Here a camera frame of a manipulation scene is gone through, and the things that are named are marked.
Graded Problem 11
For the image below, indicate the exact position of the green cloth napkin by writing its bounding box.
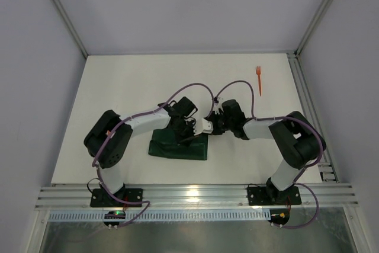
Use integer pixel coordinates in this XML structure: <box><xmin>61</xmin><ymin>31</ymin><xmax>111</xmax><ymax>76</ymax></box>
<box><xmin>148</xmin><ymin>129</ymin><xmax>208</xmax><ymax>161</ymax></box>

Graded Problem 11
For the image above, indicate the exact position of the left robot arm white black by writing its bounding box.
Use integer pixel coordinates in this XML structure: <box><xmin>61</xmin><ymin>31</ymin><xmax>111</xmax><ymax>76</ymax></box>
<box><xmin>83</xmin><ymin>97</ymin><xmax>198</xmax><ymax>196</ymax></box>

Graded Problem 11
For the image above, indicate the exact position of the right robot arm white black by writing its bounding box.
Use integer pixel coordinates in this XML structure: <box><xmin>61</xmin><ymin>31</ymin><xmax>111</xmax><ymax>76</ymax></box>
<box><xmin>206</xmin><ymin>98</ymin><xmax>326</xmax><ymax>206</ymax></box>

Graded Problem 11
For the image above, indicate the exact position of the orange plastic fork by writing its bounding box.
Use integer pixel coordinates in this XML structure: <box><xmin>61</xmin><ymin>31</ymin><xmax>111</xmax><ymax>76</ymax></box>
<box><xmin>256</xmin><ymin>66</ymin><xmax>262</xmax><ymax>97</ymax></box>

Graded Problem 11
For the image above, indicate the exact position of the right black controller board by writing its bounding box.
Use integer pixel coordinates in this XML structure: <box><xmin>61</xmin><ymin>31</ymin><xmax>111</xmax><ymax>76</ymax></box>
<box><xmin>268</xmin><ymin>209</ymin><xmax>290</xmax><ymax>226</ymax></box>

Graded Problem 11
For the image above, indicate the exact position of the black controller board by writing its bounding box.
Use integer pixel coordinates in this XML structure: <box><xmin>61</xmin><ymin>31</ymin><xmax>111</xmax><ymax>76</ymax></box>
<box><xmin>268</xmin><ymin>209</ymin><xmax>290</xmax><ymax>226</ymax></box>
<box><xmin>103</xmin><ymin>210</ymin><xmax>126</xmax><ymax>228</ymax></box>

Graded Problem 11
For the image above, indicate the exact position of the left black controller board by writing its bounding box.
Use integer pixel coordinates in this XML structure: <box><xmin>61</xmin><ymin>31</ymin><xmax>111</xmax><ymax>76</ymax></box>
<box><xmin>103</xmin><ymin>210</ymin><xmax>126</xmax><ymax>228</ymax></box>

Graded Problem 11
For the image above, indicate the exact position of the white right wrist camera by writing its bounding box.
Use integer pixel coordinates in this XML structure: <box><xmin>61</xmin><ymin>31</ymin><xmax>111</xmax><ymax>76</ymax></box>
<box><xmin>213</xmin><ymin>97</ymin><xmax>223</xmax><ymax>114</ymax></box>

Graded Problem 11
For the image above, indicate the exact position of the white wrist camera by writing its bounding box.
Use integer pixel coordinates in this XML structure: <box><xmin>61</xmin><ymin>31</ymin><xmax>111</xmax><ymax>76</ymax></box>
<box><xmin>194</xmin><ymin>118</ymin><xmax>213</xmax><ymax>136</ymax></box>
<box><xmin>213</xmin><ymin>97</ymin><xmax>223</xmax><ymax>114</ymax></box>

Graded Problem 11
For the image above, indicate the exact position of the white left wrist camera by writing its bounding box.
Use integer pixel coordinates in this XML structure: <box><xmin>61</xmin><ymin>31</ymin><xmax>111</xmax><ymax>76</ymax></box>
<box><xmin>194</xmin><ymin>118</ymin><xmax>213</xmax><ymax>136</ymax></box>

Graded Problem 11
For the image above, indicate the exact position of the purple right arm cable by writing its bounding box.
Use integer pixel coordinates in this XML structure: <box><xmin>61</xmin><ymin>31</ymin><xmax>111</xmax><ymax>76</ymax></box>
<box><xmin>213</xmin><ymin>80</ymin><xmax>325</xmax><ymax>229</ymax></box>

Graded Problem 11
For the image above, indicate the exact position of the aluminium frame rail right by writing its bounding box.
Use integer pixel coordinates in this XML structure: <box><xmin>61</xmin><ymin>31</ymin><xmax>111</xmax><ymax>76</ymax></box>
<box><xmin>287</xmin><ymin>52</ymin><xmax>339</xmax><ymax>183</ymax></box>

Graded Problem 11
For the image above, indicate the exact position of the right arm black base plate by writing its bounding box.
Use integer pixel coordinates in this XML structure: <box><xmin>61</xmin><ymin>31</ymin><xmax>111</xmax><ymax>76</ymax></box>
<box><xmin>246</xmin><ymin>185</ymin><xmax>302</xmax><ymax>206</ymax></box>

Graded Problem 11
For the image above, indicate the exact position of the slotted grey cable duct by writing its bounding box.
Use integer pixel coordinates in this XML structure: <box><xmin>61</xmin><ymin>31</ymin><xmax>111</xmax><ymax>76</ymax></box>
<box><xmin>48</xmin><ymin>208</ymin><xmax>270</xmax><ymax>222</ymax></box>

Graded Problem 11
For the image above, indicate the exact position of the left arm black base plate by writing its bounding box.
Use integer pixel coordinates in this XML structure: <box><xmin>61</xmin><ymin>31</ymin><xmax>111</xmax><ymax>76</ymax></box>
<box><xmin>90</xmin><ymin>187</ymin><xmax>143</xmax><ymax>208</ymax></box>

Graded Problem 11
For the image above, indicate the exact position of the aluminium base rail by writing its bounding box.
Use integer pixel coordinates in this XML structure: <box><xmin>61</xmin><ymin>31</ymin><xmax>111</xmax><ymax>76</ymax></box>
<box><xmin>35</xmin><ymin>182</ymin><xmax>358</xmax><ymax>210</ymax></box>

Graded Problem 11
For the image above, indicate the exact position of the aluminium frame post right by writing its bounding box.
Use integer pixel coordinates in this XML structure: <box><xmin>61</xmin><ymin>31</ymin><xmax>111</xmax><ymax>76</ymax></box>
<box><xmin>294</xmin><ymin>0</ymin><xmax>333</xmax><ymax>57</ymax></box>

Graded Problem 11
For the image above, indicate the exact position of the aluminium frame post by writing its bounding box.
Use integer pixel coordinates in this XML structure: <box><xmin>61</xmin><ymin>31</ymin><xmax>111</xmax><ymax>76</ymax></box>
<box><xmin>294</xmin><ymin>0</ymin><xmax>333</xmax><ymax>57</ymax></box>
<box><xmin>50</xmin><ymin>0</ymin><xmax>89</xmax><ymax>59</ymax></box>

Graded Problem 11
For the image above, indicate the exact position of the aluminium frame post left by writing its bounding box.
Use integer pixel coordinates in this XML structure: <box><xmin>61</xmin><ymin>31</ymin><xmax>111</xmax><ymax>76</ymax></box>
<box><xmin>50</xmin><ymin>0</ymin><xmax>89</xmax><ymax>59</ymax></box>

